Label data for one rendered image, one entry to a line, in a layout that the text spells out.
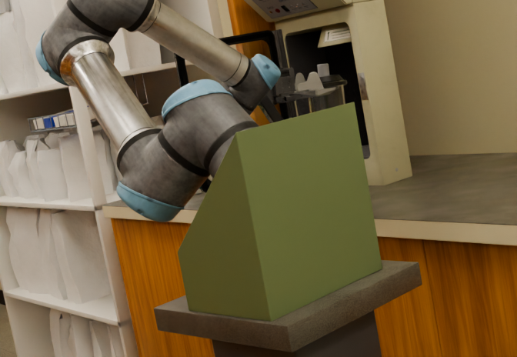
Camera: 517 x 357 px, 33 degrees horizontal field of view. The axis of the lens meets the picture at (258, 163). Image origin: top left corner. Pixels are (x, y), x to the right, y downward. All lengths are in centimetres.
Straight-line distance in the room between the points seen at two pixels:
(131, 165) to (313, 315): 45
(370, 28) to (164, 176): 94
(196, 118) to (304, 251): 30
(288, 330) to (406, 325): 73
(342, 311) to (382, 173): 97
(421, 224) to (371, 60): 61
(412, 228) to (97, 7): 77
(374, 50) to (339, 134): 90
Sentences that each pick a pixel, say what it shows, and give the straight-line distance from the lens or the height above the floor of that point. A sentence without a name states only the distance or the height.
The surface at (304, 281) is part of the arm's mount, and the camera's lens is 135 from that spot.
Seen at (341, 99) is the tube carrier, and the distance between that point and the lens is 216.
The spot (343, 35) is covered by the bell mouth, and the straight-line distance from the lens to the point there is 235.
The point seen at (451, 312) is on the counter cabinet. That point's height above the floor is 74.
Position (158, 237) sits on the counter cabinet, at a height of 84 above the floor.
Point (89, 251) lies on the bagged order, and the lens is 355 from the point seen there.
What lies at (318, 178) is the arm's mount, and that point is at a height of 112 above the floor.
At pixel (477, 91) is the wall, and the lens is 259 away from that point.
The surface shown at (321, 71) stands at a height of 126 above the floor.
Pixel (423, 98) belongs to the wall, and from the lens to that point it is 272.
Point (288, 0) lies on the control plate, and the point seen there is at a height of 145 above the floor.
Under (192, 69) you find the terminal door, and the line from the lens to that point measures 236.
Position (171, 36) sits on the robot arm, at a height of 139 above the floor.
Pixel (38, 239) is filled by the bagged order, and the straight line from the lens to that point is 382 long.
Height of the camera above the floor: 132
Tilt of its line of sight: 7 degrees down
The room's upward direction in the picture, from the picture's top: 10 degrees counter-clockwise
